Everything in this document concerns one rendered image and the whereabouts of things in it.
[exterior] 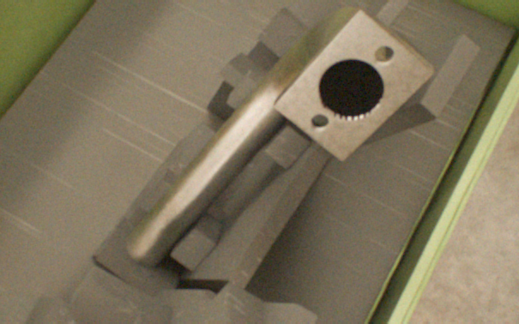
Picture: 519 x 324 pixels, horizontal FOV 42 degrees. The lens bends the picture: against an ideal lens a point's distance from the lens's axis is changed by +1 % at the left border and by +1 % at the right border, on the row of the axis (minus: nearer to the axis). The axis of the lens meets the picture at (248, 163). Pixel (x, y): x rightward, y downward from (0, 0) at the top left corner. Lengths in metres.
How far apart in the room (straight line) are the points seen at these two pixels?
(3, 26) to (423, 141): 0.39
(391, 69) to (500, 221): 1.32
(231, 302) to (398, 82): 0.12
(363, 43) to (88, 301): 0.24
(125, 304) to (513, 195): 1.29
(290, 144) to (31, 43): 0.32
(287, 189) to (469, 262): 1.15
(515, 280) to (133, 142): 1.08
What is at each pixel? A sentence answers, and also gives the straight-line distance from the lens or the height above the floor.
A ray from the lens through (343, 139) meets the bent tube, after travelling 0.29.
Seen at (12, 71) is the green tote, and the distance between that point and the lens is 0.67.
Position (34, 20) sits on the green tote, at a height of 0.90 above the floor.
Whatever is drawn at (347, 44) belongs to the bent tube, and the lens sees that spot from 0.28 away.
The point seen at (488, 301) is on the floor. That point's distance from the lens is 1.53.
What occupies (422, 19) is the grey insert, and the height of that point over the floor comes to 0.85.
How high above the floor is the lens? 1.42
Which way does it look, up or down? 68 degrees down
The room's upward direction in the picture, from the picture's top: straight up
